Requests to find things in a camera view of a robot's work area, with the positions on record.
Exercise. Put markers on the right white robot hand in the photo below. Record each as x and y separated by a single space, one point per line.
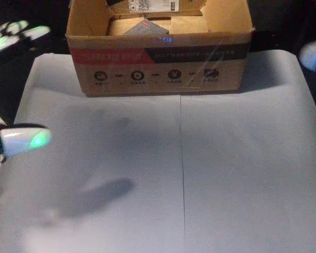
311 56

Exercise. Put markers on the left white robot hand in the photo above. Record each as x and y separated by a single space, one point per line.
18 142

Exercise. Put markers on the small dark rectangular box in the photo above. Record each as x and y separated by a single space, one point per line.
147 29

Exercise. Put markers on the brown cardboard box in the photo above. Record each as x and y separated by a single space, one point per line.
158 76

